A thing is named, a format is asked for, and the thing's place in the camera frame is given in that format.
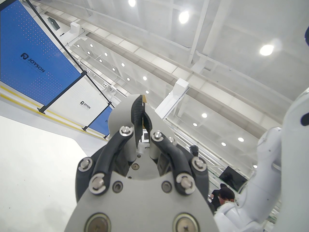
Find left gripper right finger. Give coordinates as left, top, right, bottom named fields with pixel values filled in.
left=144, top=104, right=209, bottom=197

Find black monitor screen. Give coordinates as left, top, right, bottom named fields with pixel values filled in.
left=219, top=166, right=248, bottom=193

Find white partition panel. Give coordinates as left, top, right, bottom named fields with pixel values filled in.
left=46, top=73, right=112, bottom=125

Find small blue partition panel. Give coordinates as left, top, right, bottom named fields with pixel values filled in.
left=87, top=106, right=114, bottom=136

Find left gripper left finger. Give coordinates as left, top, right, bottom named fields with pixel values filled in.
left=75, top=94, right=146, bottom=202

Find large blue partition panel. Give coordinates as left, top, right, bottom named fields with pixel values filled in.
left=0, top=0, right=82, bottom=106

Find robot body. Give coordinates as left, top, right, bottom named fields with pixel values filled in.
left=275, top=25, right=309, bottom=232

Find person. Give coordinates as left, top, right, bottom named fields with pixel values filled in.
left=209, top=183, right=236, bottom=212

